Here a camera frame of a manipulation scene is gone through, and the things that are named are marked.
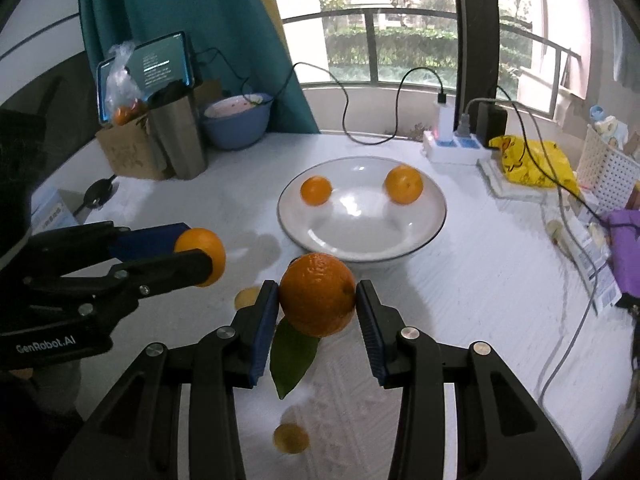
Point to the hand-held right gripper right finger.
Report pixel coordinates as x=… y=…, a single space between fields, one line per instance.
x=371 y=332

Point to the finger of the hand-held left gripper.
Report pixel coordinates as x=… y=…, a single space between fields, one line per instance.
x=170 y=270
x=145 y=242

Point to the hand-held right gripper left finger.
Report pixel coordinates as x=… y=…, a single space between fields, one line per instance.
x=265 y=332

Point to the small orange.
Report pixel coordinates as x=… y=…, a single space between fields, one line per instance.
x=316 y=190
x=404 y=184
x=205 y=245

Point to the large orange with green leaf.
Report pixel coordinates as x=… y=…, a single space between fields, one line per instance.
x=317 y=295

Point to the white round plate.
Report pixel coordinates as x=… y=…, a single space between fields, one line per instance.
x=360 y=230

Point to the small yellow fruit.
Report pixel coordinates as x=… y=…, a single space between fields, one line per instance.
x=291 y=438
x=246 y=299

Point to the small black tool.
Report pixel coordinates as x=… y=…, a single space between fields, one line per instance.
x=97 y=191

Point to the cardboard box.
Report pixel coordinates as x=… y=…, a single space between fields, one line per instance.
x=127 y=152

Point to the blue and white box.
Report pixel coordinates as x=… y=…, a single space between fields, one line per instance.
x=52 y=212

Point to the steel tumbler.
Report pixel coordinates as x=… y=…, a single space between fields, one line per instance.
x=179 y=135

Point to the blue bowl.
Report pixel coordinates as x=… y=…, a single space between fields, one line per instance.
x=235 y=127

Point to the clear plastic bag of oranges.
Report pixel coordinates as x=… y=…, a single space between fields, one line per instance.
x=120 y=85

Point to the blue smartphone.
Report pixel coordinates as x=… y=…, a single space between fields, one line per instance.
x=160 y=62

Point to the white power strip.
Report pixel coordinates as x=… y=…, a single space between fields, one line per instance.
x=452 y=150

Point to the white charger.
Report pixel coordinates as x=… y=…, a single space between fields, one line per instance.
x=444 y=120

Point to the yellow plastic bag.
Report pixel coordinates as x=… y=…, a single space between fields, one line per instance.
x=535 y=162

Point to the white printed packet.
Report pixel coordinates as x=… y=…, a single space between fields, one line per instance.
x=602 y=285

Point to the black power adapter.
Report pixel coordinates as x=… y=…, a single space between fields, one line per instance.
x=491 y=122

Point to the teal curtain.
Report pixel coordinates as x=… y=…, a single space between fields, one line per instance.
x=200 y=5

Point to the purple cloth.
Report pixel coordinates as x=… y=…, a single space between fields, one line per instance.
x=627 y=255

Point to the white perforated basket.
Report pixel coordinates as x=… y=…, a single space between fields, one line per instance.
x=607 y=175

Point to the balcony railing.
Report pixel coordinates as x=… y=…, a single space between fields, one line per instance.
x=372 y=45

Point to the pastel toy figure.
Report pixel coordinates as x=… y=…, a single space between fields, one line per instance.
x=610 y=127

